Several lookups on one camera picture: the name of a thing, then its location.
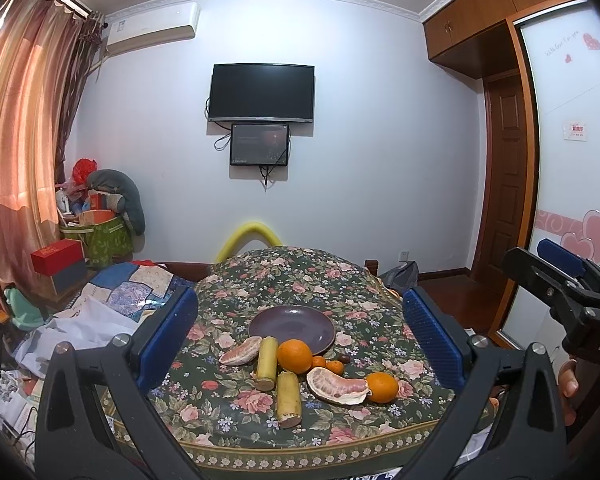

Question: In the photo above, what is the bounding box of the pink orange curtain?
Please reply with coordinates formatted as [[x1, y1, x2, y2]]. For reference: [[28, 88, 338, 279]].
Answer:
[[0, 0, 104, 311]]

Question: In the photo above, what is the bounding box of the small mandarin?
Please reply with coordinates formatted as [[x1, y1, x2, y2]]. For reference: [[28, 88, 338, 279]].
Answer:
[[312, 356, 326, 367], [325, 361, 344, 375]]

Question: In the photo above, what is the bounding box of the brown wooden wardrobe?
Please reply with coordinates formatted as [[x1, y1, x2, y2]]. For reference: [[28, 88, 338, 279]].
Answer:
[[422, 0, 580, 346]]

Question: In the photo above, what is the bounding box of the large orange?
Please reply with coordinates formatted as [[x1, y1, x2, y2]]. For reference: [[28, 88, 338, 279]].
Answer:
[[366, 372, 399, 404], [276, 339, 313, 374]]

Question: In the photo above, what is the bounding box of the brown wooden door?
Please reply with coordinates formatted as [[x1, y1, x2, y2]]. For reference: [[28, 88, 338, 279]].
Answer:
[[472, 75, 527, 292]]

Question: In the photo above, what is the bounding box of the red plastic bag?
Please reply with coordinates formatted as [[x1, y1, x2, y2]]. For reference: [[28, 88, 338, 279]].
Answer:
[[71, 158, 97, 185]]

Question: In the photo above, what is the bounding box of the white sheet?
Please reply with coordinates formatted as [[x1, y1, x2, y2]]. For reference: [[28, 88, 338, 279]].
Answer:
[[14, 296, 138, 378]]

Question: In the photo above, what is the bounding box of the purple ceramic plate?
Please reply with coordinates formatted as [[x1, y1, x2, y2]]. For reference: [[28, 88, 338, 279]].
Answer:
[[249, 304, 336, 354]]

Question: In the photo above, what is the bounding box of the green fabric storage box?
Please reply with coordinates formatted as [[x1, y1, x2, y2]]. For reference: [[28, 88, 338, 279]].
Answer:
[[60, 217, 133, 269]]

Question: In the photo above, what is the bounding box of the peeled pomelo segment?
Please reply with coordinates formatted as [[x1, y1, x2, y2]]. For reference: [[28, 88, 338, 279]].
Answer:
[[219, 336, 263, 366]]

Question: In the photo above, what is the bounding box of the black wall television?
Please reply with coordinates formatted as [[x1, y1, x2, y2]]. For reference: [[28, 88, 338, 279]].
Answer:
[[207, 63, 315, 124]]

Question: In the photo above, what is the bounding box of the blue patchwork blanket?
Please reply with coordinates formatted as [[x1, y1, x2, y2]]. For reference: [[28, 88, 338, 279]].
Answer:
[[69, 262, 195, 322]]

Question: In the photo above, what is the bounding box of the small black monitor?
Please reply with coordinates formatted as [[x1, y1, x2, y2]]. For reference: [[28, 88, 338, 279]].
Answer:
[[230, 122, 289, 167]]

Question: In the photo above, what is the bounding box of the grey bag on floor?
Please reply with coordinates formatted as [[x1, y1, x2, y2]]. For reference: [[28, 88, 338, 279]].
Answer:
[[379, 261, 419, 296]]

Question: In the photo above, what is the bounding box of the floral green quilt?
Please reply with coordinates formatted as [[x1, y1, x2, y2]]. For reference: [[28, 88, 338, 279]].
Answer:
[[149, 246, 453, 479]]

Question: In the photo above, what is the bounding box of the yellow foam tube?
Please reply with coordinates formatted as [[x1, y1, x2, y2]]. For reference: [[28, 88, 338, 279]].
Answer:
[[214, 221, 283, 263]]

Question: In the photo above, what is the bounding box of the white air conditioner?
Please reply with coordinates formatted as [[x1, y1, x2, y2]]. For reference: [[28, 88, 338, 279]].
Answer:
[[105, 2, 200, 56]]

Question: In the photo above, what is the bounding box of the right hand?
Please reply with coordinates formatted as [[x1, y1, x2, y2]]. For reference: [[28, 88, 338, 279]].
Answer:
[[557, 359, 579, 426]]

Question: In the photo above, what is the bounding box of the pomelo segment with rind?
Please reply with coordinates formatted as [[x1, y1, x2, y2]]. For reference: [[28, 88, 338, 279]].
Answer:
[[306, 367, 370, 405]]

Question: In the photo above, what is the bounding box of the red gift box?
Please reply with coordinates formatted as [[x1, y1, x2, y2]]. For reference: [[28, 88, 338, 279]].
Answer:
[[30, 238, 84, 276]]

